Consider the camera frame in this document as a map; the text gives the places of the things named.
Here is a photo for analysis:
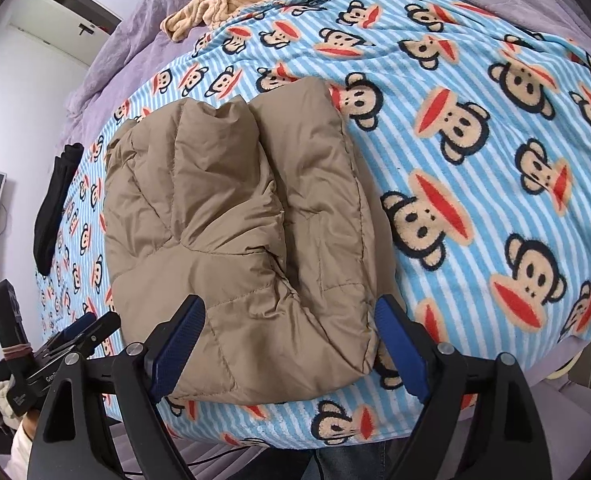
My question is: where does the beige puffer jacket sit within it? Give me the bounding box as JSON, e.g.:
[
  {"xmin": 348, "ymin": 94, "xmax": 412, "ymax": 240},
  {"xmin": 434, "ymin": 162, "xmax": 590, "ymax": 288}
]
[{"xmin": 104, "ymin": 77, "xmax": 395, "ymax": 405}]

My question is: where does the purple duvet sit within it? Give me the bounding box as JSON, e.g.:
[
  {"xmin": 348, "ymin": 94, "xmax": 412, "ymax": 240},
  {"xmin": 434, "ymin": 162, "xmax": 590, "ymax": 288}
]
[{"xmin": 57, "ymin": 0, "xmax": 207, "ymax": 148}]

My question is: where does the blue monkey print blanket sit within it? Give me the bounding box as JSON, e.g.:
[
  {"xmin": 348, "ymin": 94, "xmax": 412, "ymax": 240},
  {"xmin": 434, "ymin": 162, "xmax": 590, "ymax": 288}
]
[{"xmin": 34, "ymin": 0, "xmax": 591, "ymax": 451}]

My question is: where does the black folded garment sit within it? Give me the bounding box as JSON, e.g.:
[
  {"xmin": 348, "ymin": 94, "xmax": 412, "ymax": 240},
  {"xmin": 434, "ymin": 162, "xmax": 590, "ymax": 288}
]
[{"xmin": 33, "ymin": 143, "xmax": 84, "ymax": 276}]

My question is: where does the white door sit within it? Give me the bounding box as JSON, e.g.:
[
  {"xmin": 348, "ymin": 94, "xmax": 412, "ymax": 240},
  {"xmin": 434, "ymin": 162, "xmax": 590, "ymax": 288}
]
[{"xmin": 9, "ymin": 0, "xmax": 120, "ymax": 66}]

